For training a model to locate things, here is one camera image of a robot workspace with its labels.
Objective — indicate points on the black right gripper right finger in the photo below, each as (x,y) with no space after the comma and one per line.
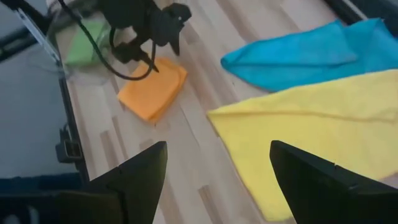
(326,199)

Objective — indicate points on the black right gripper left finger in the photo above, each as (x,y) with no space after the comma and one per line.
(124,193)

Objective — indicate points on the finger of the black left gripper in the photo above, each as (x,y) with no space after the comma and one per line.
(146,59)
(175,43)

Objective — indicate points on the orange microfiber towel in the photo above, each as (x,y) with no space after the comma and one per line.
(152,90)

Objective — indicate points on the green microfiber towel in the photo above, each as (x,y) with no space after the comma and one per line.
(81,46)

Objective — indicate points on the yellow microfiber towel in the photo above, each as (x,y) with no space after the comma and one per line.
(311,124)

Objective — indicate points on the blue microfiber towel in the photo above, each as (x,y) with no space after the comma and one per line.
(295,59)

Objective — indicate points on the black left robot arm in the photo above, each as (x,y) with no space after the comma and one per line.
(124,6)

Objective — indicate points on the clear plastic bin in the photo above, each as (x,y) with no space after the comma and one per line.
(74,71)

